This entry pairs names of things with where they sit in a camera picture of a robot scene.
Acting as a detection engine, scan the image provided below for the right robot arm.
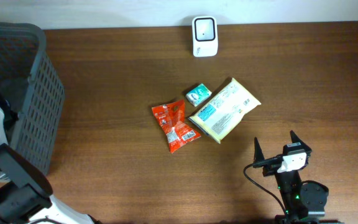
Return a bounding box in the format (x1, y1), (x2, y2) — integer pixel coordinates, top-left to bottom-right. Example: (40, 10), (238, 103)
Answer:
(243, 131), (340, 224)

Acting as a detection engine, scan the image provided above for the white barcode scanner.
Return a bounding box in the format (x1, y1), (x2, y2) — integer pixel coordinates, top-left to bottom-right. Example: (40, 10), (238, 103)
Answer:
(191, 16), (218, 57)

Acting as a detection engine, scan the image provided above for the grey plastic mesh basket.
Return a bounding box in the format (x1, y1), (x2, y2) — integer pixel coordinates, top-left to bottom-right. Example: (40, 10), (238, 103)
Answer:
(0, 22), (65, 174)

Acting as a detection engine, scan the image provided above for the red snack bag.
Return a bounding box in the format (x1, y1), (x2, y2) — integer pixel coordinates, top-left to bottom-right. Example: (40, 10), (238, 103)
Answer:
(152, 100), (201, 154)

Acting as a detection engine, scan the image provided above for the teal tissue pack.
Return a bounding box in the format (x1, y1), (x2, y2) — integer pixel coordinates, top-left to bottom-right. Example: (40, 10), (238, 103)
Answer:
(185, 83), (212, 107)

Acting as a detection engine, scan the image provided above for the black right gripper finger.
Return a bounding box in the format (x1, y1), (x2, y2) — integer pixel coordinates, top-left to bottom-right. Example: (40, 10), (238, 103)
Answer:
(254, 137), (265, 164)
(290, 130), (310, 149)

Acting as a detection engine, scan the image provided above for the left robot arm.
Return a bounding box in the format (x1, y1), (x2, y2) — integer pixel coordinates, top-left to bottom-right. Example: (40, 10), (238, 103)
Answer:
(0, 94), (98, 224)

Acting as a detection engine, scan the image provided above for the yellow wet wipes pack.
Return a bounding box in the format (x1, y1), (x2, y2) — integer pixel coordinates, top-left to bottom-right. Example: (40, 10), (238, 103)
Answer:
(189, 78), (261, 143)

